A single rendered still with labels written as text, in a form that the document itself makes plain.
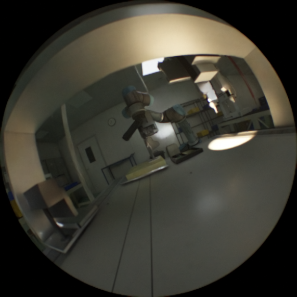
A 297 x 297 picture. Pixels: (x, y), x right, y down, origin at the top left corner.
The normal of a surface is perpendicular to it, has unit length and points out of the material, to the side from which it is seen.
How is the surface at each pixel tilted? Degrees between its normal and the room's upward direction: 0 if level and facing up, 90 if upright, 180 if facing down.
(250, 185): 0
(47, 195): 90
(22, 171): 90
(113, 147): 90
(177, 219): 0
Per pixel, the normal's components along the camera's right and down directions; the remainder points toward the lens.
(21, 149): 0.92, -0.39
